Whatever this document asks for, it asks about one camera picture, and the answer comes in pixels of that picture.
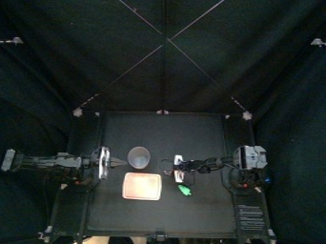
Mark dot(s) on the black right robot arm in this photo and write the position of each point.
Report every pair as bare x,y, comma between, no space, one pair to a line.
246,158

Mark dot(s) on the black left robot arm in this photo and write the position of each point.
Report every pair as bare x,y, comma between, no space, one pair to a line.
51,161

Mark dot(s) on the grey bowl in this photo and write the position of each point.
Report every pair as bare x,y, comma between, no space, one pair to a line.
139,157

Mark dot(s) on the green toy ice cream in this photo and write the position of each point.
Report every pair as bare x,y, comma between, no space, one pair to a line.
184,190

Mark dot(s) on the pink square tray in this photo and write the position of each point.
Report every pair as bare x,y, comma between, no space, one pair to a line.
142,186

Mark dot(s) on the metal frame centre bracket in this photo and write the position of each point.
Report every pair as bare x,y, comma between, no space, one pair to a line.
162,111

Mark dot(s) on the metal frame corner bracket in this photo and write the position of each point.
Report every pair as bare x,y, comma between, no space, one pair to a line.
317,42
247,115
15,40
76,111

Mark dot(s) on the plain black base plate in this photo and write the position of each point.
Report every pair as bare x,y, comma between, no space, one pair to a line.
67,213

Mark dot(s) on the black base plate white label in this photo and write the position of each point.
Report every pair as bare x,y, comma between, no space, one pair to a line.
251,216

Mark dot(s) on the black vertical frame post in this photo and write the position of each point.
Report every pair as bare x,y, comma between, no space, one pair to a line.
164,63

